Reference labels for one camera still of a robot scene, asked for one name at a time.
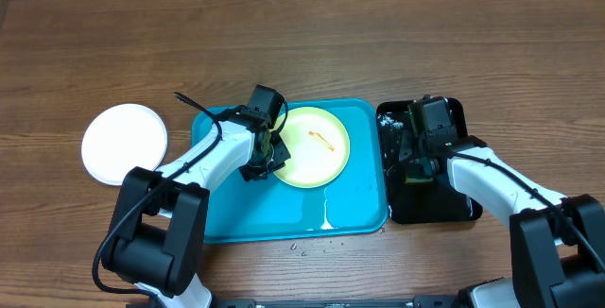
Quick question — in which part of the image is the green and yellow sponge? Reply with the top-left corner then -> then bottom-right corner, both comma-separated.
405,161 -> 433,184

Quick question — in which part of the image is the yellow-green plate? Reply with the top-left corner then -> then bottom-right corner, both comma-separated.
275,107 -> 351,188

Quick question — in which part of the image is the white plate with red smear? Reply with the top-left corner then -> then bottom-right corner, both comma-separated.
80,104 -> 168,186

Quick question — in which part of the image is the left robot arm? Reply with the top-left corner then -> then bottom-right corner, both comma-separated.
92,100 -> 290,307

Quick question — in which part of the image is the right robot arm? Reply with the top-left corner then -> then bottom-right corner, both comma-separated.
400,129 -> 604,308

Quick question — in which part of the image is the black plastic tray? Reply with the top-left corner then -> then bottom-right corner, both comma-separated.
376,97 -> 483,224

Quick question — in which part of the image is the blue plastic tray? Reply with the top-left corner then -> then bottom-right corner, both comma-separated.
204,98 -> 388,244

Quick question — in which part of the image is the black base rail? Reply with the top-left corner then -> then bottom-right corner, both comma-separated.
209,295 -> 472,308

